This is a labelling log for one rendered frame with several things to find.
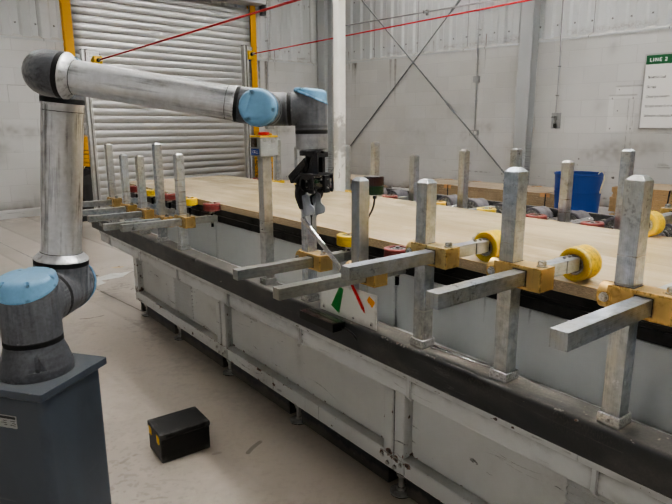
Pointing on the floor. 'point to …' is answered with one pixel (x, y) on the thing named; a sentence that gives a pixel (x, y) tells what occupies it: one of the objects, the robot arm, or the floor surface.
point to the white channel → (339, 94)
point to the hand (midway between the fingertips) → (309, 220)
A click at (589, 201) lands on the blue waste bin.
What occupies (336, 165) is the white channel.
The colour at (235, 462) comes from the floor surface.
